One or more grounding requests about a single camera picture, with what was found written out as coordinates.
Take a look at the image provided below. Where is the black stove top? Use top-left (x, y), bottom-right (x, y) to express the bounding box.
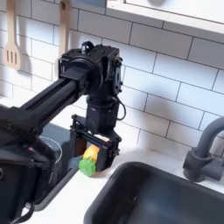
top-left (34, 122), bottom-right (81, 213)

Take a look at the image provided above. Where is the orange toy carrot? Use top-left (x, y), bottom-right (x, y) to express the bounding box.
top-left (78, 134), bottom-right (110, 178)

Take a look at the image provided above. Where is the grey range hood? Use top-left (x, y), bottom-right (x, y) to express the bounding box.
top-left (55, 0), bottom-right (108, 9)

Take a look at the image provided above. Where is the dark grey sink basin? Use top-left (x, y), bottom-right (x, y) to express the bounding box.
top-left (83, 161), bottom-right (224, 224)

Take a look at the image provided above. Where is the thin black cable loop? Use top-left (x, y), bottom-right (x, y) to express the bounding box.
top-left (115, 95), bottom-right (128, 122)

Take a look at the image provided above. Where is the slotted wooden spatula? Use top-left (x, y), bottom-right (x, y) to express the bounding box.
top-left (2, 0), bottom-right (24, 71)

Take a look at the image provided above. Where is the dark grey tap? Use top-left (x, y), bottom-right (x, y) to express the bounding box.
top-left (182, 116), bottom-right (224, 184)

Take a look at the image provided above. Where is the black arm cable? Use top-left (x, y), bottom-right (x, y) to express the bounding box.
top-left (10, 201), bottom-right (36, 224)

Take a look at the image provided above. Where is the wooden spoon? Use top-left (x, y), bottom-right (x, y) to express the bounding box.
top-left (58, 0), bottom-right (74, 58)

